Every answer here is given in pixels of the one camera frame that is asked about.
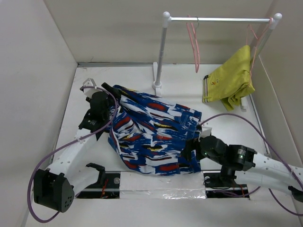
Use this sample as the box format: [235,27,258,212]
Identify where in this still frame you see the blue white patterned trousers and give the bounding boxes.
[108,85,202,176]

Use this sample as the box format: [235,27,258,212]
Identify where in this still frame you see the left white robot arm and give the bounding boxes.
[32,82,121,213]

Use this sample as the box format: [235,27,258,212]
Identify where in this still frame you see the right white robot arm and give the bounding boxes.
[181,136,303,202]

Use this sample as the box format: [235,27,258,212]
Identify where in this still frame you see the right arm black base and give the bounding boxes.
[203,171,250,198]

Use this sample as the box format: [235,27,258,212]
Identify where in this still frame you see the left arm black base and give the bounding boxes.
[75,163,121,199]

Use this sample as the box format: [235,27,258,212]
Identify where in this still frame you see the pink hanger left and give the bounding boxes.
[186,22,200,73]

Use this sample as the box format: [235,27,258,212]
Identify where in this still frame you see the pink hanger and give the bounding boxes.
[246,17,274,78]
[186,22,200,73]

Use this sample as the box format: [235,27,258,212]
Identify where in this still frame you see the pink hanger right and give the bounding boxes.
[246,17,274,78]

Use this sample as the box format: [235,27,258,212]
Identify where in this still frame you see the yellow shorts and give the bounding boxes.
[202,45,255,111]

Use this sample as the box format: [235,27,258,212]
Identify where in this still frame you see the silver foil tape strip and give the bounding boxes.
[119,172,206,200]

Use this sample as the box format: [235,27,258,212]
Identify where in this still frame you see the white clothes rack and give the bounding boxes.
[152,11,282,109]

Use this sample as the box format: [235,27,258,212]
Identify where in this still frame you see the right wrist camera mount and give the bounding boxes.
[198,126,212,141]

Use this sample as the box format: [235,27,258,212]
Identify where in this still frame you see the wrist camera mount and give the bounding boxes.
[80,78,98,98]
[198,126,212,141]

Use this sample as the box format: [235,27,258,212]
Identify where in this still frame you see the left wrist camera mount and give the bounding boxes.
[80,78,98,98]

